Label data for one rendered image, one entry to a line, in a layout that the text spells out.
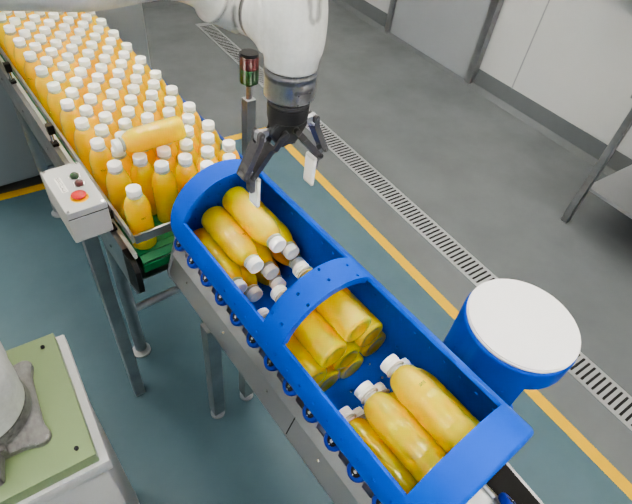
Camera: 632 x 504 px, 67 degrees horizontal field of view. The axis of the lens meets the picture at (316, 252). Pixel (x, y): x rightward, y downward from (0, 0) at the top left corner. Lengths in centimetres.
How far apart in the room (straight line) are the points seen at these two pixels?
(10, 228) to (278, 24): 247
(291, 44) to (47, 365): 77
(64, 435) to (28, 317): 160
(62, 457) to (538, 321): 107
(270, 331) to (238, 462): 116
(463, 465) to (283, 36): 70
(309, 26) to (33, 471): 87
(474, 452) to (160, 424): 154
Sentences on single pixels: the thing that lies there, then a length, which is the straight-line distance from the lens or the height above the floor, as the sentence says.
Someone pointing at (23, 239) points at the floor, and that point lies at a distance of 298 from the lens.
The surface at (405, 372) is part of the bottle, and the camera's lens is 91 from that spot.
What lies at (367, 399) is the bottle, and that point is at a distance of 93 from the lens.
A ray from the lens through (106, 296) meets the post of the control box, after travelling 169.
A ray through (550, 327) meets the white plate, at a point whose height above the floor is 104.
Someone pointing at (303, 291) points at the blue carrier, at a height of 122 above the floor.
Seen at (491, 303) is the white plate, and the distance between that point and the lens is 129.
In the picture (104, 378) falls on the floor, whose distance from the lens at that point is 231.
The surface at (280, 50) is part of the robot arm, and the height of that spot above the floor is 162.
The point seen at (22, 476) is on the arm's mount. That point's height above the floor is 103.
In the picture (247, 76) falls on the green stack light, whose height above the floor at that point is 119.
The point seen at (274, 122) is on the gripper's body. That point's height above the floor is 149.
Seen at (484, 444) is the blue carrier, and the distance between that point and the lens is 84.
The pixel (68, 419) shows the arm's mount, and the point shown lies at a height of 104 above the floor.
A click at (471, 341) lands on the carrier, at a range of 123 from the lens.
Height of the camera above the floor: 194
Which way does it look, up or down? 46 degrees down
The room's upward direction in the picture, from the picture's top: 9 degrees clockwise
